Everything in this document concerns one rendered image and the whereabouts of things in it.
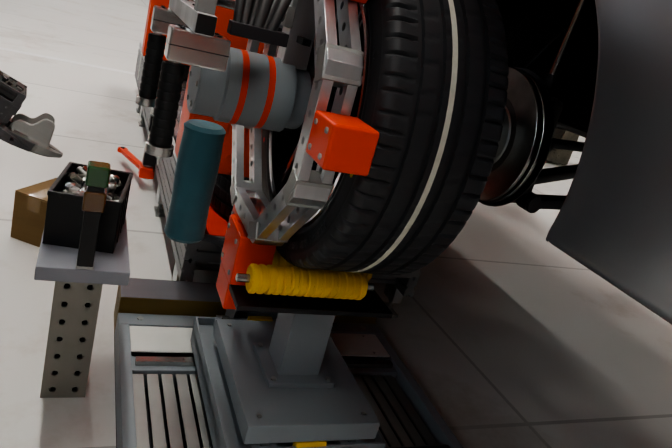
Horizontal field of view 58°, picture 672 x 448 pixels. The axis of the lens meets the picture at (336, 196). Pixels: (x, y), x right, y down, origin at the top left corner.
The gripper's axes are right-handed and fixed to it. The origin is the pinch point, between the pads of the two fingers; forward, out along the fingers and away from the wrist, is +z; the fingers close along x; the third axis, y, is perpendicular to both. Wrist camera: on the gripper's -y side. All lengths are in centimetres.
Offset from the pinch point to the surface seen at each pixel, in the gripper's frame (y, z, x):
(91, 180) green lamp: -1.9, 8.8, 4.5
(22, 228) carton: -59, 26, 110
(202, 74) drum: 25.8, 12.1, -0.9
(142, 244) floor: -45, 66, 113
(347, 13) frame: 48, 21, -16
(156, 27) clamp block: 27.2, 5.6, 20.2
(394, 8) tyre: 52, 24, -22
